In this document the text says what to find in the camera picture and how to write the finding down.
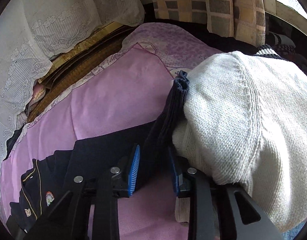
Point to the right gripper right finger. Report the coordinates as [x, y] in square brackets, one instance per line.
[215, 211]

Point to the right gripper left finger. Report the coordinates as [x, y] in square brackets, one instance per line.
[68, 217]

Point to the navy school cardigan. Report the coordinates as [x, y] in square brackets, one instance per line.
[98, 159]

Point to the white knit sweater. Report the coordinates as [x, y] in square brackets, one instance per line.
[246, 123]

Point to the pink bed sheet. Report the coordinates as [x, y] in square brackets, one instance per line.
[152, 48]

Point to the woven bamboo mat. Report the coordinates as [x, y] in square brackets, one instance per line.
[69, 67]

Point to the striped folded garment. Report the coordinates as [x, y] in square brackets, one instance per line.
[278, 46]

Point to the white lace cover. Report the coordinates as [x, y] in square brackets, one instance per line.
[32, 32]

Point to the brick pattern curtain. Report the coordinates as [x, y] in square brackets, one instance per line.
[243, 20]

